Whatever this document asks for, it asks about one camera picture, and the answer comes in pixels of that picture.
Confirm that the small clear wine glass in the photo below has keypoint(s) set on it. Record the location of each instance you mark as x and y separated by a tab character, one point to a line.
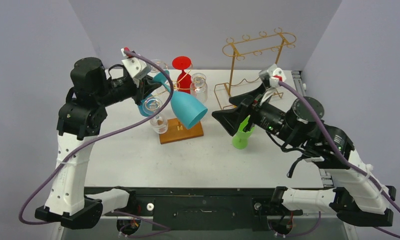
159	122

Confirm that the clear champagne flute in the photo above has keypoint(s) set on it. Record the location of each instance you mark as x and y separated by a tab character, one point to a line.
160	63

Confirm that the green plastic goblet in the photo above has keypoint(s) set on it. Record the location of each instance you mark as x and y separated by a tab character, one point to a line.
240	139

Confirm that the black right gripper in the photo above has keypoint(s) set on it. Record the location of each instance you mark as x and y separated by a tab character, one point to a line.
251	110

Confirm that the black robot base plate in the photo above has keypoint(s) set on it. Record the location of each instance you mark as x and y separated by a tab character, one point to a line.
208	209

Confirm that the blue plastic goblet front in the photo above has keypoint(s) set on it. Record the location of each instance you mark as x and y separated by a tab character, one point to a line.
187	108

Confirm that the gold spiral rack wooden base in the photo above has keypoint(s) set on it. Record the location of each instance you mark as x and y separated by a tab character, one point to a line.
176	130

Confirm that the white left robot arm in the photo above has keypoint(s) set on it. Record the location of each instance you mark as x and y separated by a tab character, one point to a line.
79	123

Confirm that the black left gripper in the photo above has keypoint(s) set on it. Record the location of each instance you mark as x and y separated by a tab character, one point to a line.
146	87

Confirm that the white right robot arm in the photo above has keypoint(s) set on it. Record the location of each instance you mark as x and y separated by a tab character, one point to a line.
356	198

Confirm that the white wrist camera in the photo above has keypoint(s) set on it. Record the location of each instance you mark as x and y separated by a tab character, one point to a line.
270	78
136	68

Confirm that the patterned clear glass goblet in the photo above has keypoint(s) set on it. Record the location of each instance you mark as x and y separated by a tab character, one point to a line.
198	87

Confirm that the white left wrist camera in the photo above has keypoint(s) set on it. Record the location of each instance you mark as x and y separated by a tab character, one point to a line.
136	68

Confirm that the red plastic goblet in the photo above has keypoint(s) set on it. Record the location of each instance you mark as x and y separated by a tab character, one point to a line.
183	63

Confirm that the blue plastic goblet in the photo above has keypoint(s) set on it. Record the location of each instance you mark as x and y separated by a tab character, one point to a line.
143	109
187	108

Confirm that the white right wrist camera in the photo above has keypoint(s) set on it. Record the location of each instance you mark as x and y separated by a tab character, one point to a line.
270	78

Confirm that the gold rectangular wire glass rack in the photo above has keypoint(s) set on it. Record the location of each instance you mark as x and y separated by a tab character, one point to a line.
252	52

